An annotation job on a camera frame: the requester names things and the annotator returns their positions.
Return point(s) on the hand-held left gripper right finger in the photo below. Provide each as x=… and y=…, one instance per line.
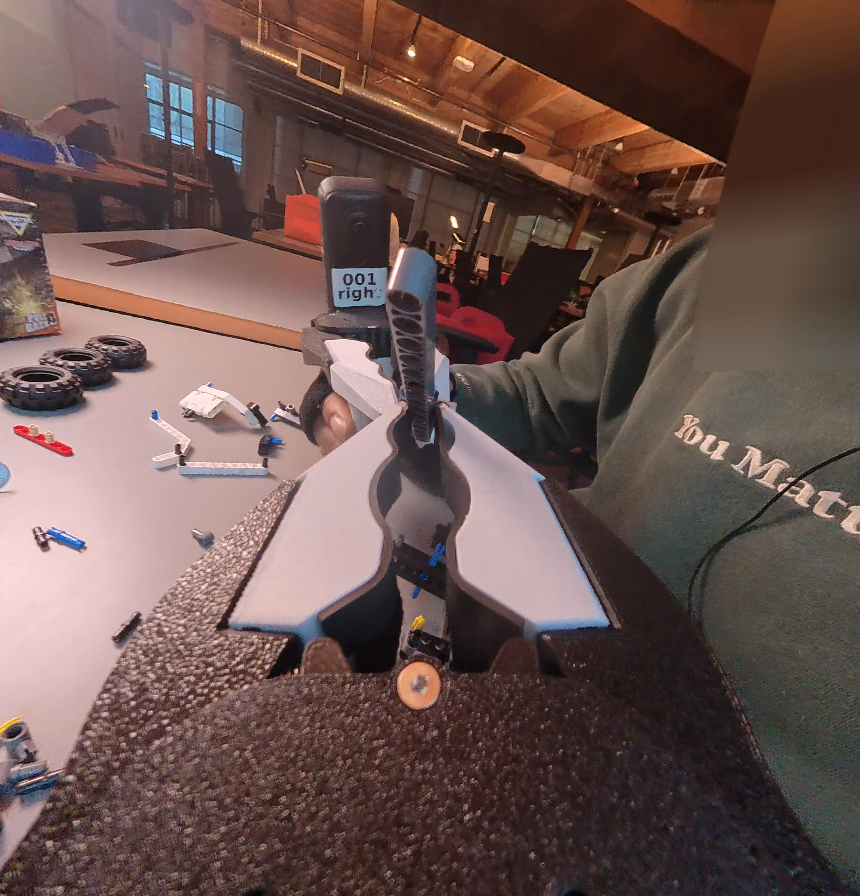
x=528, y=553

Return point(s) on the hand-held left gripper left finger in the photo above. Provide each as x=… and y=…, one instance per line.
x=311, y=553

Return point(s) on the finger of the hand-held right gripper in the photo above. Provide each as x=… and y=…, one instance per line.
x=444, y=381
x=356, y=381

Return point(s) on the grey toy brick beam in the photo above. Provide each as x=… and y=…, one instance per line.
x=412, y=336

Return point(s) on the grey desk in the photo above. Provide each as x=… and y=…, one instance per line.
x=87, y=595

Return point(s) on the person's right hand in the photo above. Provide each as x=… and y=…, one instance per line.
x=335, y=423

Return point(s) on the orange red crate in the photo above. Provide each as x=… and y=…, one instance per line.
x=302, y=218

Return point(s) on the red plastic seat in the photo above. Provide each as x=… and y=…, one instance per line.
x=479, y=332

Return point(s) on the small grey black toy part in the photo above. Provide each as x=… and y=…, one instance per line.
x=286, y=413

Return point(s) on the black connector with blue pin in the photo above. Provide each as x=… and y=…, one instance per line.
x=269, y=444

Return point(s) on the grey toy brick connector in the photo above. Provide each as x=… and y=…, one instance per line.
x=6, y=777
x=20, y=743
x=203, y=537

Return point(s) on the white straight toy brick beam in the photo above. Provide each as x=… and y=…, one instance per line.
x=223, y=467

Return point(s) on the white toy brick part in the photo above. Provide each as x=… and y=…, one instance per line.
x=206, y=402

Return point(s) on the grey table with orange edge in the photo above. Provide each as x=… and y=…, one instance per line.
x=192, y=280

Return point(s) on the black lamp stand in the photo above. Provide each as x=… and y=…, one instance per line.
x=503, y=143

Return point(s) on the white bent toy brick beam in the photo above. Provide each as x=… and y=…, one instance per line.
x=174, y=448

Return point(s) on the paned window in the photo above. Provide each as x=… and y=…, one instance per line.
x=192, y=112

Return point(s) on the black toy rubber tire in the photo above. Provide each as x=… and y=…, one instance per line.
x=38, y=386
x=76, y=365
x=117, y=351

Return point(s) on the blue toy brick pin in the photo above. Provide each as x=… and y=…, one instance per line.
x=66, y=539

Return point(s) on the person's green sweater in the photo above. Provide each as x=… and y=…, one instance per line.
x=787, y=630

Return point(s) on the red thin toy brick plate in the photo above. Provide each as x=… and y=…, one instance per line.
x=43, y=439

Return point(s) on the long wooden workbench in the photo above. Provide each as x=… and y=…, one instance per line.
x=66, y=164

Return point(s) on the toy truck picture box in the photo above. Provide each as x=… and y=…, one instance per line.
x=13, y=273

